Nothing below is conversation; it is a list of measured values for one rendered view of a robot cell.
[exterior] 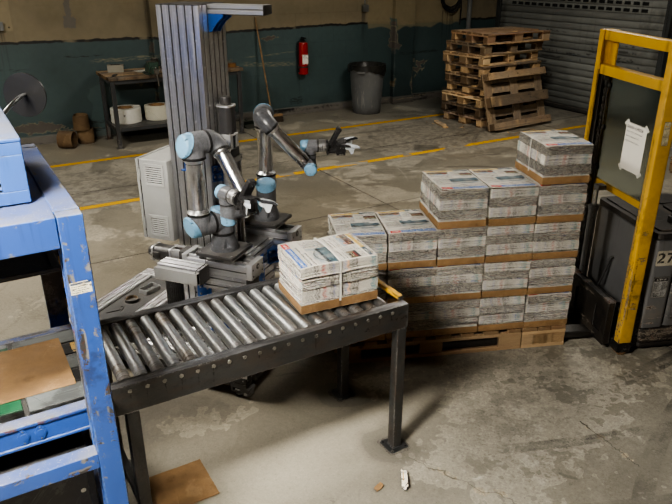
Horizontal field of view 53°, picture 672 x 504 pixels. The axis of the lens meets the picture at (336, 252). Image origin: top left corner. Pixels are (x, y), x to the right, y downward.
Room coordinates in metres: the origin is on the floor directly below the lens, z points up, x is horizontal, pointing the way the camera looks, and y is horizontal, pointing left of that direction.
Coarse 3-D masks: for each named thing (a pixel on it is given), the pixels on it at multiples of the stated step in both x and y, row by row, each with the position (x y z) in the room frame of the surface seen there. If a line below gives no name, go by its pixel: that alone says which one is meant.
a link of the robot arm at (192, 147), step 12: (192, 132) 3.20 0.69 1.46; (204, 132) 3.22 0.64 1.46; (180, 144) 3.16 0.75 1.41; (192, 144) 3.13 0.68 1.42; (204, 144) 3.17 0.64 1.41; (180, 156) 3.15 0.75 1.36; (192, 156) 3.14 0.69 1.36; (204, 156) 3.18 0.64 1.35; (192, 168) 3.15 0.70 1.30; (192, 180) 3.15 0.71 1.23; (204, 180) 3.20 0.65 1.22; (192, 192) 3.15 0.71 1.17; (204, 192) 3.18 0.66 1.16; (192, 204) 3.16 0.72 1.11; (204, 204) 3.18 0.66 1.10; (192, 216) 3.14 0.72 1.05; (204, 216) 3.15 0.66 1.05; (192, 228) 3.12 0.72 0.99; (204, 228) 3.15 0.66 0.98; (216, 228) 3.20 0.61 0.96
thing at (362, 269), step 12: (324, 240) 2.88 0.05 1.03; (336, 240) 2.87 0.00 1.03; (348, 240) 2.87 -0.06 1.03; (360, 240) 2.87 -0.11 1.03; (348, 252) 2.74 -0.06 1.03; (360, 252) 2.74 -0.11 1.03; (372, 252) 2.74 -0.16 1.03; (348, 264) 2.66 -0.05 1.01; (360, 264) 2.68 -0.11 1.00; (372, 264) 2.71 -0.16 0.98; (348, 276) 2.66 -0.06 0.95; (360, 276) 2.68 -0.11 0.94; (372, 276) 2.71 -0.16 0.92; (348, 288) 2.66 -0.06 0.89; (360, 288) 2.69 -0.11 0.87; (372, 288) 2.72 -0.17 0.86
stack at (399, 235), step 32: (352, 224) 3.61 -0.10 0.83; (384, 224) 3.61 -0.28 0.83; (416, 224) 3.60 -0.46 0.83; (384, 256) 3.46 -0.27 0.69; (416, 256) 3.49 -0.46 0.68; (448, 256) 3.52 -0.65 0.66; (480, 256) 3.56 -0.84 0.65; (416, 288) 3.49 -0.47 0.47; (448, 288) 3.53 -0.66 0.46; (480, 288) 3.55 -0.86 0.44; (512, 288) 3.59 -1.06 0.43; (416, 320) 3.50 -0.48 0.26; (448, 320) 3.53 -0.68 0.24; (480, 320) 3.56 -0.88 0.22; (512, 320) 3.59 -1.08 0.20; (352, 352) 3.43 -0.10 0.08; (416, 352) 3.52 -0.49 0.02; (448, 352) 3.52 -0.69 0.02
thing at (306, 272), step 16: (304, 240) 2.87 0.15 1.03; (288, 256) 2.69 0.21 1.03; (304, 256) 2.69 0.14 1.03; (320, 256) 2.69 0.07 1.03; (288, 272) 2.72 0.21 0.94; (304, 272) 2.57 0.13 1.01; (320, 272) 2.60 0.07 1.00; (288, 288) 2.72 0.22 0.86; (304, 288) 2.58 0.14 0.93; (320, 288) 2.61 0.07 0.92; (304, 304) 2.58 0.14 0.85
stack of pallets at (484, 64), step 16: (464, 32) 10.09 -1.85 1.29; (480, 32) 9.94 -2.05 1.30; (496, 32) 9.93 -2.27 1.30; (512, 32) 9.93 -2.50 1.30; (528, 32) 10.03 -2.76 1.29; (544, 32) 10.20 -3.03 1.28; (448, 48) 10.28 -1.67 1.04; (464, 48) 10.00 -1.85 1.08; (480, 48) 9.74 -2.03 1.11; (496, 48) 10.25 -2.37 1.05; (512, 48) 9.97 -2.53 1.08; (448, 64) 10.22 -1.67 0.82; (464, 64) 9.94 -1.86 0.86; (480, 64) 9.68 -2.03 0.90; (496, 64) 9.81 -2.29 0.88; (512, 64) 9.94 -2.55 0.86; (448, 80) 10.23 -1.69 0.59; (464, 80) 9.96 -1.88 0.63; (480, 80) 9.69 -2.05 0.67; (528, 80) 10.17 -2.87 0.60; (448, 96) 10.24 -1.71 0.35; (464, 96) 9.90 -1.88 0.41; (480, 96) 9.70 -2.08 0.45; (448, 112) 10.20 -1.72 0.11; (464, 112) 9.92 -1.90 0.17; (480, 112) 9.65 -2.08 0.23; (528, 112) 10.26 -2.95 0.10
